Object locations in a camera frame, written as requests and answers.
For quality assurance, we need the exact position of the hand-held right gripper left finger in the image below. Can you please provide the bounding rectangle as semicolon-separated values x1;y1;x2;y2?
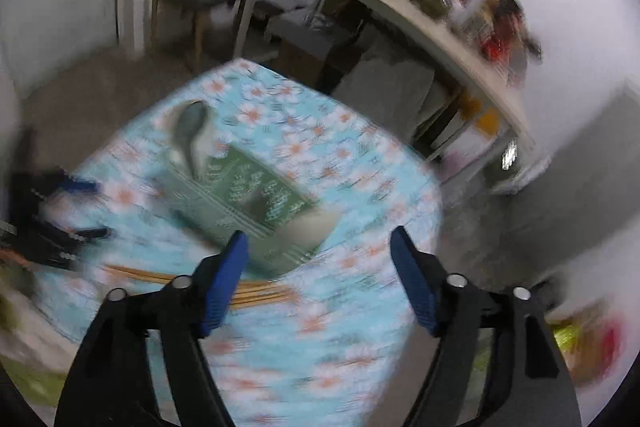
54;231;249;427

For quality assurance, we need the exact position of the brown carton under table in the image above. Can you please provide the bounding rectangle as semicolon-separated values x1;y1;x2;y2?
277;27;351;82

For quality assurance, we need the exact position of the pink plastic bag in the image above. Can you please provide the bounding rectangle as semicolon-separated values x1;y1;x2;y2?
582;319;627;380

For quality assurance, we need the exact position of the fluffy cream green rug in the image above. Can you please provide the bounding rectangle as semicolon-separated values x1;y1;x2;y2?
0;277;66;408

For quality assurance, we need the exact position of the blue floral blanket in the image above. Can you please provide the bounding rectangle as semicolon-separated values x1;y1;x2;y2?
35;57;446;427

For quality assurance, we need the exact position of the white ceramic spoon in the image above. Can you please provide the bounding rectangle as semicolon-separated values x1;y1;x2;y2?
167;122;226;180

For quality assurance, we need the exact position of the green perforated utensil holder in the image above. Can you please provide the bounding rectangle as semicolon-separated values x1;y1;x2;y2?
160;146;343;280

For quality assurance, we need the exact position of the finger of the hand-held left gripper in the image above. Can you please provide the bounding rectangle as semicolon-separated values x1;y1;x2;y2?
20;171;102;204
30;219;113;269

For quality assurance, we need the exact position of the yellow plastic bag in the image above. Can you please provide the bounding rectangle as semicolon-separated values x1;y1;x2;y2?
465;92;501;132

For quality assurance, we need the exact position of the light wooden table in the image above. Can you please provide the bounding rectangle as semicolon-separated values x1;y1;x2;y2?
232;0;536;168

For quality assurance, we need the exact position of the red drink bottle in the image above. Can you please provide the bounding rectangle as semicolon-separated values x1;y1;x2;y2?
480;22;516;62

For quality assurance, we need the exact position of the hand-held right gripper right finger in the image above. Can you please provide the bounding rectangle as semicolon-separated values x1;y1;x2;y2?
390;227;583;427

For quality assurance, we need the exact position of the grey sack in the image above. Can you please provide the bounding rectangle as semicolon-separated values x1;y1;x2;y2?
332;47;436;142

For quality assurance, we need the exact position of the metal spoon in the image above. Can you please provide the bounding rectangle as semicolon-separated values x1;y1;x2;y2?
170;101;211;175

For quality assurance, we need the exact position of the silver refrigerator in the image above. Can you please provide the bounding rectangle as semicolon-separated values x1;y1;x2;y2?
492;79;640;273

